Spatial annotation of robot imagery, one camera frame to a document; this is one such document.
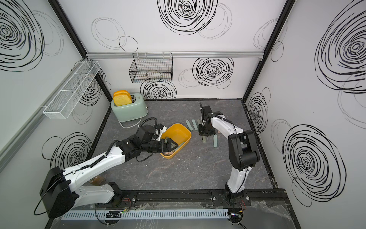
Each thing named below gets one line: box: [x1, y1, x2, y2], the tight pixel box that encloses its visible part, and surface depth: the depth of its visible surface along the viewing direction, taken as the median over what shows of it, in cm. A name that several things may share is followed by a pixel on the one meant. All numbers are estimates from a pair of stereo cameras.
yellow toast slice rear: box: [112, 90, 132, 99], surface depth 96 cm
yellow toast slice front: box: [113, 91, 133, 107], surface depth 96 cm
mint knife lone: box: [213, 134, 218, 149], surface depth 98 cm
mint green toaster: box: [110, 93, 149, 123], surface depth 101 cm
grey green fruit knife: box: [191, 119, 198, 131], surface depth 107 cm
